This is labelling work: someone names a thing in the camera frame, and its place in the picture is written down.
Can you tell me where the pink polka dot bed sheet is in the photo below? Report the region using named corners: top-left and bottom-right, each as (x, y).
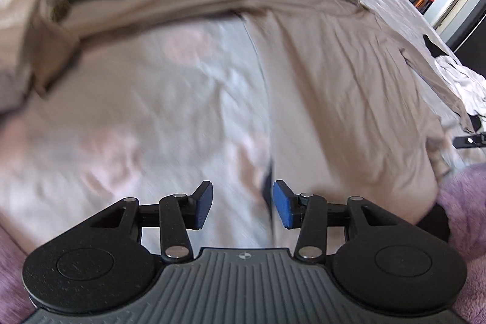
top-left (0, 0), bottom-right (486, 256)

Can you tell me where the beige t-shirt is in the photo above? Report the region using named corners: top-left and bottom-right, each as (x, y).
top-left (32, 0), bottom-right (475, 249)

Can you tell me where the white crumpled cloth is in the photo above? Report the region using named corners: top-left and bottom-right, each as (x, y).
top-left (435, 54), bottom-right (486, 117)

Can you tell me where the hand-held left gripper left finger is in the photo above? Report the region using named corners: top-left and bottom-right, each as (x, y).
top-left (89, 180), bottom-right (213, 263)

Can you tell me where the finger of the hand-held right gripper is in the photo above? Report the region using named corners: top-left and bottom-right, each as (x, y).
top-left (453, 133), bottom-right (486, 150)

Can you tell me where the purple fuzzy blanket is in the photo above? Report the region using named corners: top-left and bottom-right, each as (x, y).
top-left (0, 165), bottom-right (486, 324)

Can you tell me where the black cloth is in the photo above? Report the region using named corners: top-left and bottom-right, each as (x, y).
top-left (423, 32), bottom-right (453, 58)

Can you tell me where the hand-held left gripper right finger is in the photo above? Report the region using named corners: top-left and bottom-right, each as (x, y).
top-left (272, 180), bottom-right (399, 264)

